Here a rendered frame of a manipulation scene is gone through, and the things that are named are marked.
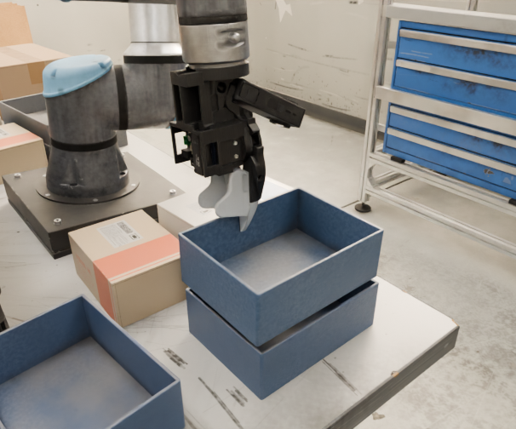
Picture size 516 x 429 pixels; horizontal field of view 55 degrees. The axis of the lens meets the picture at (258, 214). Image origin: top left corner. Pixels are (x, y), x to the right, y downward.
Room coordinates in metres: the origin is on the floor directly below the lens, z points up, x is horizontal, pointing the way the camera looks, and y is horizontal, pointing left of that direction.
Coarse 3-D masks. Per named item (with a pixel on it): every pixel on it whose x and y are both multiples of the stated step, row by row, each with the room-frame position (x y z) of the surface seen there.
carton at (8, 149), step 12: (0, 132) 1.08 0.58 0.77; (12, 132) 1.08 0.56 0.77; (24, 132) 1.08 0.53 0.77; (0, 144) 1.00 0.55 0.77; (12, 144) 1.00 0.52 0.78; (24, 144) 1.01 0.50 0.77; (36, 144) 1.02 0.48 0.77; (0, 156) 0.97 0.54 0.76; (12, 156) 0.99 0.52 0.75; (24, 156) 1.00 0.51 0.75; (36, 156) 1.02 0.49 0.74; (0, 168) 0.96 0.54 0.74; (12, 168) 0.98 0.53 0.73; (24, 168) 1.00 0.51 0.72; (36, 168) 1.02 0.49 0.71; (0, 180) 0.96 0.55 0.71
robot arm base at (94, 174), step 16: (64, 144) 0.81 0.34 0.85; (80, 144) 0.81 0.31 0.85; (96, 144) 0.82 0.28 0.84; (112, 144) 0.85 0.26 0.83; (64, 160) 0.81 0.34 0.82; (80, 160) 0.81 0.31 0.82; (96, 160) 0.82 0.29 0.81; (112, 160) 0.84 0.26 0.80; (48, 176) 0.82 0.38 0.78; (64, 176) 0.80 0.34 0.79; (80, 176) 0.80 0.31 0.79; (96, 176) 0.81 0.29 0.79; (112, 176) 0.83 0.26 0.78; (128, 176) 0.87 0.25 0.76; (64, 192) 0.79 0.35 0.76; (80, 192) 0.79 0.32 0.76; (96, 192) 0.80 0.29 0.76; (112, 192) 0.82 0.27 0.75
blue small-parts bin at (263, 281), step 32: (288, 192) 0.61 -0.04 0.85; (224, 224) 0.55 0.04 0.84; (256, 224) 0.58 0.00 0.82; (288, 224) 0.62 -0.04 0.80; (320, 224) 0.59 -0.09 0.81; (352, 224) 0.55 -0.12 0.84; (192, 256) 0.48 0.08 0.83; (224, 256) 0.55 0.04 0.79; (256, 256) 0.55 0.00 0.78; (288, 256) 0.56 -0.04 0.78; (320, 256) 0.56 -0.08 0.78; (352, 256) 0.48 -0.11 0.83; (192, 288) 0.49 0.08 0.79; (224, 288) 0.43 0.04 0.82; (256, 288) 0.49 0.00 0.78; (288, 288) 0.42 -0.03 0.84; (320, 288) 0.45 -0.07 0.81; (352, 288) 0.49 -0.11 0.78; (256, 320) 0.39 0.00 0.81; (288, 320) 0.42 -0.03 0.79
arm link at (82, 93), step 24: (48, 72) 0.83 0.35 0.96; (72, 72) 0.82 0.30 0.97; (96, 72) 0.83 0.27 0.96; (120, 72) 0.87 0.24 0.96; (48, 96) 0.82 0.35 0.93; (72, 96) 0.81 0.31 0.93; (96, 96) 0.83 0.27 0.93; (120, 96) 0.84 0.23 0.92; (48, 120) 0.84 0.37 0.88; (72, 120) 0.81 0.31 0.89; (96, 120) 0.82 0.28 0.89; (120, 120) 0.84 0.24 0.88
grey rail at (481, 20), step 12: (396, 12) 2.10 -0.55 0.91; (408, 12) 2.06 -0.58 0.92; (420, 12) 2.01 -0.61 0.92; (432, 12) 1.97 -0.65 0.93; (444, 12) 1.93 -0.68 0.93; (456, 12) 1.91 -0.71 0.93; (468, 12) 1.91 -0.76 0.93; (480, 12) 1.91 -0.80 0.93; (444, 24) 1.93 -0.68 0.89; (456, 24) 1.89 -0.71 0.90; (468, 24) 1.86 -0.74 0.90; (480, 24) 1.82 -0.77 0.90; (492, 24) 1.79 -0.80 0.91; (504, 24) 1.76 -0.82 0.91
